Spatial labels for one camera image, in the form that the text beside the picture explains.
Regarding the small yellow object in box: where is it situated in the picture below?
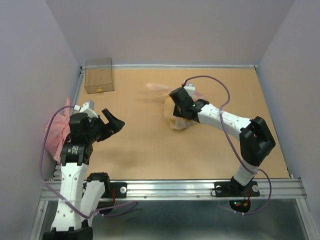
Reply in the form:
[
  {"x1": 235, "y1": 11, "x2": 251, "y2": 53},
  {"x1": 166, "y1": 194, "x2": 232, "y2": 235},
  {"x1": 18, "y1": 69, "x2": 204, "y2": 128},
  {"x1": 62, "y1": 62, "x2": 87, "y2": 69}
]
[{"x1": 96, "y1": 87, "x2": 104, "y2": 93}]

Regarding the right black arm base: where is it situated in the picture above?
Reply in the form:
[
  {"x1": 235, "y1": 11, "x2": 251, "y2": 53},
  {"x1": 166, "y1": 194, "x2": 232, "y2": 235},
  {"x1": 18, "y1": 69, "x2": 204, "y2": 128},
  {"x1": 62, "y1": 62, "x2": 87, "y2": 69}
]
[{"x1": 210, "y1": 177, "x2": 260, "y2": 198}]

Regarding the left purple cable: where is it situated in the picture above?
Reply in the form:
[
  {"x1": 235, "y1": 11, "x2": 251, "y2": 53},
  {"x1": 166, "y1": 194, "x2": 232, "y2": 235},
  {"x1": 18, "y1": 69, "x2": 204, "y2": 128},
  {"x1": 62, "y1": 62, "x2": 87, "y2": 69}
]
[{"x1": 40, "y1": 105, "x2": 138, "y2": 218}]

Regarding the aluminium front rail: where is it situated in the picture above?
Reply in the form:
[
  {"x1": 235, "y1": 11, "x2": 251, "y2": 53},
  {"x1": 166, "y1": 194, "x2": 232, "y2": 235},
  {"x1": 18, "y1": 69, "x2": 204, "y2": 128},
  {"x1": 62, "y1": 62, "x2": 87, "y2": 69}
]
[{"x1": 39, "y1": 177, "x2": 307, "y2": 201}]

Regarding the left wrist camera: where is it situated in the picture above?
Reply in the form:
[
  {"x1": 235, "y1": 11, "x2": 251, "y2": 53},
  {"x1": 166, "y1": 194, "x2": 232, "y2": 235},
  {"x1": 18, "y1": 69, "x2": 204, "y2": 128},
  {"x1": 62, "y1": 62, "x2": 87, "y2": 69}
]
[{"x1": 73, "y1": 100, "x2": 98, "y2": 119}]

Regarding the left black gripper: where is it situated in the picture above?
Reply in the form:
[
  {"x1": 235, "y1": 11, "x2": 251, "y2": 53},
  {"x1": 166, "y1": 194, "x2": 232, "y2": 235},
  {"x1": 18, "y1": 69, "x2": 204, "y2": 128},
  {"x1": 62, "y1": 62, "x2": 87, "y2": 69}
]
[{"x1": 86, "y1": 108, "x2": 125, "y2": 142}]

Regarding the transparent grey plastic box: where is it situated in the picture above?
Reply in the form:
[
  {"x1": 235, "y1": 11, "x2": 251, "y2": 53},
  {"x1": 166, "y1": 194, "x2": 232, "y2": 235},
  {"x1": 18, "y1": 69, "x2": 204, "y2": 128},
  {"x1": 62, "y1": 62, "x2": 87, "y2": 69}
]
[{"x1": 84, "y1": 57, "x2": 115, "y2": 94}]

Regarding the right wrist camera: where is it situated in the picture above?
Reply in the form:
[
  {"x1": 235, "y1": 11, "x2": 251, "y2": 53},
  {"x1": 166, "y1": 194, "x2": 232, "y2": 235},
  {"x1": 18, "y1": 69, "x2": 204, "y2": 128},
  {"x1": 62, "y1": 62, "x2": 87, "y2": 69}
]
[{"x1": 182, "y1": 80, "x2": 196, "y2": 97}]

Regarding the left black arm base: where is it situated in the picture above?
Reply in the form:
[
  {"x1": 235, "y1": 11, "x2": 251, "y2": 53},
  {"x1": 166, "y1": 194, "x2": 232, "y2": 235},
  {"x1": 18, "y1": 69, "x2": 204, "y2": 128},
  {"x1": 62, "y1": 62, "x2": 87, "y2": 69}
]
[{"x1": 85, "y1": 172, "x2": 128, "y2": 199}]

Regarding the translucent printed plastic bag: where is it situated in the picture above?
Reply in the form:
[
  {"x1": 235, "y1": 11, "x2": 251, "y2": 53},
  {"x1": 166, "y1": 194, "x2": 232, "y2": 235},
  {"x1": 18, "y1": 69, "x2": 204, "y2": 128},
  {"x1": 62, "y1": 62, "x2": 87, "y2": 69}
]
[{"x1": 145, "y1": 83, "x2": 197, "y2": 131}]

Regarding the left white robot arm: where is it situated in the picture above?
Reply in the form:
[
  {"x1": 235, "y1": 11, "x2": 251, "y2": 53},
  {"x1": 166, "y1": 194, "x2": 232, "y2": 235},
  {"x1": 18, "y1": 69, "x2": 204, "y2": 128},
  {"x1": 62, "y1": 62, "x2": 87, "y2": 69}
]
[{"x1": 42, "y1": 108, "x2": 125, "y2": 240}]

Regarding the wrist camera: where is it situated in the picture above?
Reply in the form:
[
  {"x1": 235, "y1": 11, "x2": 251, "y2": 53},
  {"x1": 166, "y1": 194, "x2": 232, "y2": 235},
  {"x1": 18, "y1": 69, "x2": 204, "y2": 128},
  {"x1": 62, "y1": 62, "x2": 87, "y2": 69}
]
[
  {"x1": 73, "y1": 100, "x2": 98, "y2": 119},
  {"x1": 182, "y1": 80, "x2": 196, "y2": 97}
]

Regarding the pink plastic bag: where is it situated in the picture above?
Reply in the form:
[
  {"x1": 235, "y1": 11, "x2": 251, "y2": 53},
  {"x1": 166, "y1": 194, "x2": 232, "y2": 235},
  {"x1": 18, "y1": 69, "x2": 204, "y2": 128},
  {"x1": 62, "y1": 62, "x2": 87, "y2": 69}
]
[{"x1": 45, "y1": 107, "x2": 71, "y2": 163}]

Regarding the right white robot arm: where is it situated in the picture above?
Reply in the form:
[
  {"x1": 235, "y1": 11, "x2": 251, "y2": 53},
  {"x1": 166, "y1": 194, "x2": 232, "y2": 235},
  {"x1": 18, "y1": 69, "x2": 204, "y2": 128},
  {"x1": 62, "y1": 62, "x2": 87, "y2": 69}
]
[{"x1": 169, "y1": 86, "x2": 276, "y2": 195}]

